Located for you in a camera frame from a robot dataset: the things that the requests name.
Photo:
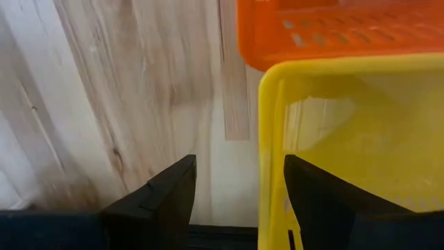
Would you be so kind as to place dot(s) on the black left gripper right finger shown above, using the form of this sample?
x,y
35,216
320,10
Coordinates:
x,y
329,215

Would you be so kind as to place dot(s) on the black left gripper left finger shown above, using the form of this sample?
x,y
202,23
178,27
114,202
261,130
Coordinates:
x,y
156,215

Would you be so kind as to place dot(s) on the yellow plastic slotted basket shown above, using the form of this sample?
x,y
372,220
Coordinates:
x,y
347,66

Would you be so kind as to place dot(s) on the orange plastic slotted basket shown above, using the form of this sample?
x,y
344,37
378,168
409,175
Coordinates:
x,y
277,34

